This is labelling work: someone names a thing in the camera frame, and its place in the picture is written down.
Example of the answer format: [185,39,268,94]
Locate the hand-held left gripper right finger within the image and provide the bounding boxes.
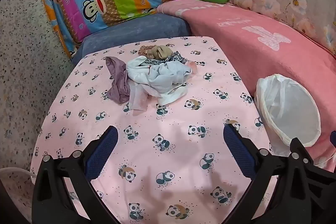
[223,124,317,224]

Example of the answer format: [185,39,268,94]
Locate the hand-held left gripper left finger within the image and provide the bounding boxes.
[31,126,121,224]

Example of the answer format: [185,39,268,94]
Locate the white bag lined trash bin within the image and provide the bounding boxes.
[254,74,322,157]

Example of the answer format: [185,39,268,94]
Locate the purple cloth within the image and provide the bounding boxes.
[105,56,132,104]

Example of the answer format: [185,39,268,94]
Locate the white cloth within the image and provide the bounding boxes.
[126,55,188,111]

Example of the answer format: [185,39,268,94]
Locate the pale blue cloth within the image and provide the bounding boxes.
[146,61,192,97]

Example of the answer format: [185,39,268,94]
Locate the light pink cloth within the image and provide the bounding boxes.
[185,60,198,75]

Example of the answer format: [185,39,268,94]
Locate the brown lace cloth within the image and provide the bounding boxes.
[138,45,158,56]

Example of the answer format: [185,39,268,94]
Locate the leopard print cloth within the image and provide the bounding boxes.
[143,51,188,66]

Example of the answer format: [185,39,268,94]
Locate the beige cloth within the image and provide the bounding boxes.
[150,45,174,60]

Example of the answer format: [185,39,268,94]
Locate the pink panda print sheet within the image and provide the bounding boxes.
[30,36,279,224]

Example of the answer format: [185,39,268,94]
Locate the pink fleece blanket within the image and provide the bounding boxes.
[156,0,336,174]

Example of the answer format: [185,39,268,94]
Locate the blue sofa cushion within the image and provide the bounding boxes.
[70,13,192,65]

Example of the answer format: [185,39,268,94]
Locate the white cable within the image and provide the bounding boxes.
[0,168,36,180]

